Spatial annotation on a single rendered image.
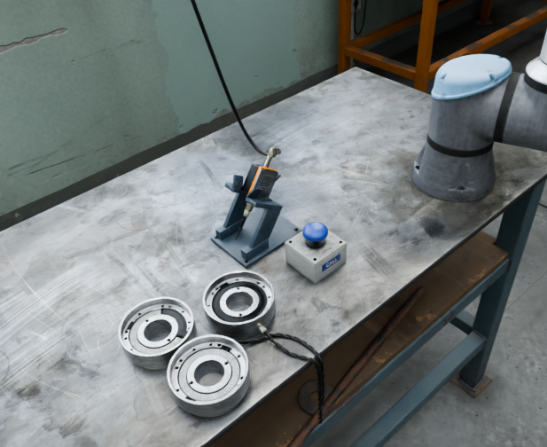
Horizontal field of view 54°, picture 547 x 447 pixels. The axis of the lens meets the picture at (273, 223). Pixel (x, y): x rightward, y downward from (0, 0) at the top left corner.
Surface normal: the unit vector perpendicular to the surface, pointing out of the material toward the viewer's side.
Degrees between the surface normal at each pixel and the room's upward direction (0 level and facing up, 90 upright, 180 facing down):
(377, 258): 0
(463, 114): 90
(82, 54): 90
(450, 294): 0
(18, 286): 0
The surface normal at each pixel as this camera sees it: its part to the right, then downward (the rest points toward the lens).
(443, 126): -0.78, 0.44
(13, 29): 0.64, 0.46
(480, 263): -0.07, -0.77
